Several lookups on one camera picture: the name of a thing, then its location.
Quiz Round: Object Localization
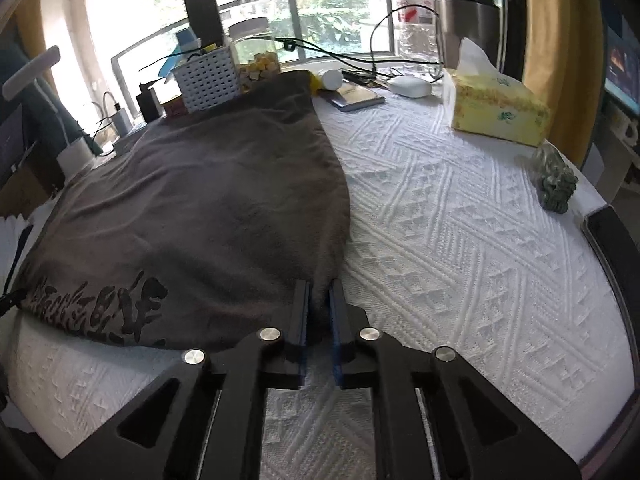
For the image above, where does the steel tumbler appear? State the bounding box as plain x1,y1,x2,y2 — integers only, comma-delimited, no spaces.
434,0,502,70

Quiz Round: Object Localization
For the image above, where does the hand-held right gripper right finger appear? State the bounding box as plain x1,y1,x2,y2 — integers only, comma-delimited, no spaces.
327,279,583,480

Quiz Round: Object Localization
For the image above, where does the clear jar with yellow pieces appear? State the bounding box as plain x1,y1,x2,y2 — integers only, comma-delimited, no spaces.
227,17,282,94

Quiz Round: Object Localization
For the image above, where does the white desk lamp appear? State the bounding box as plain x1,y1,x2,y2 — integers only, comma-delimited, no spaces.
2,45,103,177

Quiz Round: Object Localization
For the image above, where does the clear water bottle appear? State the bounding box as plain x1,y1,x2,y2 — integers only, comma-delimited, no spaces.
397,0,439,67

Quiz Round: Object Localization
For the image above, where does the white perforated basket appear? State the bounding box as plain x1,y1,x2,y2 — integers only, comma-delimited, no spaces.
172,45,242,114

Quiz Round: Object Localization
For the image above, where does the white oval mouse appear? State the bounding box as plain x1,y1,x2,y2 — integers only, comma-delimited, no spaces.
388,76,433,99

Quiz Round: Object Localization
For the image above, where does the red round can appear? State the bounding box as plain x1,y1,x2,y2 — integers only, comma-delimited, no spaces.
162,92,189,119

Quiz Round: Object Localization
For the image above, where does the white mug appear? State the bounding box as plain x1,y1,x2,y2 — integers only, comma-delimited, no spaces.
619,112,640,147

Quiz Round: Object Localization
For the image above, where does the grey window frame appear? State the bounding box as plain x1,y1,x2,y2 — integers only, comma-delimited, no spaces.
111,0,397,87

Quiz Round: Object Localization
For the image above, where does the brown cardboard box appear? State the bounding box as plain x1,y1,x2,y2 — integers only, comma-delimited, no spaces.
0,142,66,221

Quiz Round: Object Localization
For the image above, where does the grey printed t-shirt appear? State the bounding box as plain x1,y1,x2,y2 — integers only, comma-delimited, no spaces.
17,69,351,351

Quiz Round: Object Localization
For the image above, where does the yellow tissue box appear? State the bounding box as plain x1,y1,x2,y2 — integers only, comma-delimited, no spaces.
450,37,552,149

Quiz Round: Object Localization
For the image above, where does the white charger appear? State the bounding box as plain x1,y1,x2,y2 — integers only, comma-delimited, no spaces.
112,105,132,136

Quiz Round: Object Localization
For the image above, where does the dark sliding door frame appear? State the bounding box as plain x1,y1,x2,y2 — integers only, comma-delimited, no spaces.
176,0,224,47

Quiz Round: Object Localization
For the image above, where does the yellow curtain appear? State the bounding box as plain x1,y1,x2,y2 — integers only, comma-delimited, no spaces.
520,0,609,171

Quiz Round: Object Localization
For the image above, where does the black looped cable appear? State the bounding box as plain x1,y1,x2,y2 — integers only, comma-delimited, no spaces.
369,4,447,82

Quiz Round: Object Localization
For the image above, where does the black charger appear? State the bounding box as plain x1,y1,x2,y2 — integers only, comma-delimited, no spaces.
137,82,162,122

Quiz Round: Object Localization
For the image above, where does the computer monitor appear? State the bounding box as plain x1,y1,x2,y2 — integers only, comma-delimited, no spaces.
602,20,640,117

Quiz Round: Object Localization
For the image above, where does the black charger cable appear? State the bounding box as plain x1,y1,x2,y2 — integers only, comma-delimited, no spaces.
90,91,122,137
137,36,382,78

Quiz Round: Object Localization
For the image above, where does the small grey notebook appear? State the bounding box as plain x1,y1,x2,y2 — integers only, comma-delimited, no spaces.
329,82,387,112

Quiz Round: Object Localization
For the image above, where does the green figurine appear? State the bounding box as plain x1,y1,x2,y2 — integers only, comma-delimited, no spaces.
531,145,579,214

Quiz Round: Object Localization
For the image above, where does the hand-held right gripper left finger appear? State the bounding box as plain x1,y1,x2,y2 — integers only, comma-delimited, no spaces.
55,280,313,480

